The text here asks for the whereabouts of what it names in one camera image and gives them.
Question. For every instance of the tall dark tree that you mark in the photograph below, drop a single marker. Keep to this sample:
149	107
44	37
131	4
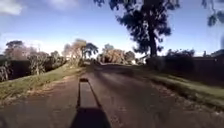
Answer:
152	43

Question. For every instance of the grass verge beside fence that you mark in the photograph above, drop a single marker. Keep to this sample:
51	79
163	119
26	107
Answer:
196	90

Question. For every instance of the row of bushes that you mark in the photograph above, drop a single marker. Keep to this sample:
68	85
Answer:
20	65

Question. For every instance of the large dark tree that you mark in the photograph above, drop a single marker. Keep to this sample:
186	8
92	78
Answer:
216	15

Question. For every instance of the dark fence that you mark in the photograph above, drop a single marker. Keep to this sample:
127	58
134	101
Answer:
200	68

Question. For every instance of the dark asphalt road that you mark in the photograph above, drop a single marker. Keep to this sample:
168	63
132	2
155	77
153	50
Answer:
133	100

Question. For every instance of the group of distant trees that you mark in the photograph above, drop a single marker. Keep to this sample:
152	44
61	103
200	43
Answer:
111	55

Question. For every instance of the grass verge with bare patches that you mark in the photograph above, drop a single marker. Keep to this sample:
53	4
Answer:
30	84

